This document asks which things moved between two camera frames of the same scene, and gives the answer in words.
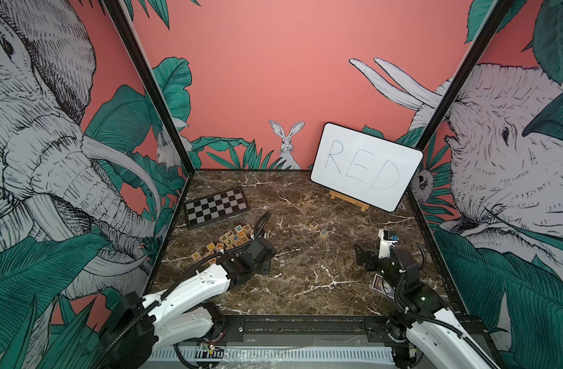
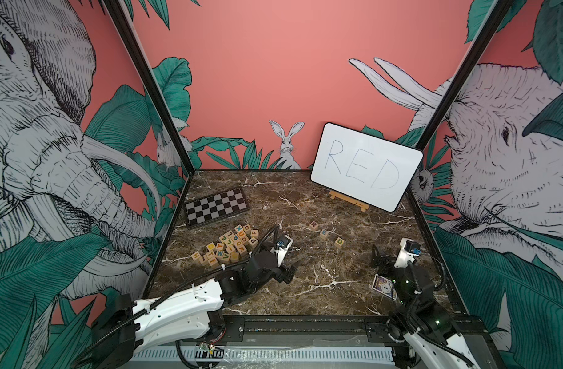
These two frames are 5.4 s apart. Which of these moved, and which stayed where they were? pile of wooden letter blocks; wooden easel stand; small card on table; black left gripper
Moved: black left gripper
Stayed: small card on table; pile of wooden letter blocks; wooden easel stand
